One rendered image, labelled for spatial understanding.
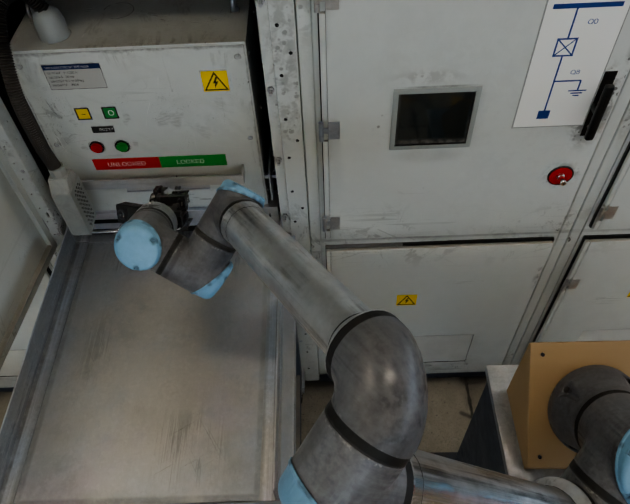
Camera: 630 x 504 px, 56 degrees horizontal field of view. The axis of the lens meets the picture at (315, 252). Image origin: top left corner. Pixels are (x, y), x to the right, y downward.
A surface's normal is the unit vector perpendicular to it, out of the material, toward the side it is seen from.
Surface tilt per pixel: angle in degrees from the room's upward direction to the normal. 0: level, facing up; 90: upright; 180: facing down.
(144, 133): 90
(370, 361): 14
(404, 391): 31
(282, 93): 90
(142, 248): 57
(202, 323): 0
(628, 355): 47
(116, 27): 0
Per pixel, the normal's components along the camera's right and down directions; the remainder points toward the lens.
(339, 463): -0.36, -0.07
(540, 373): -0.02, 0.14
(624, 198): 0.02, 0.77
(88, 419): -0.04, -0.63
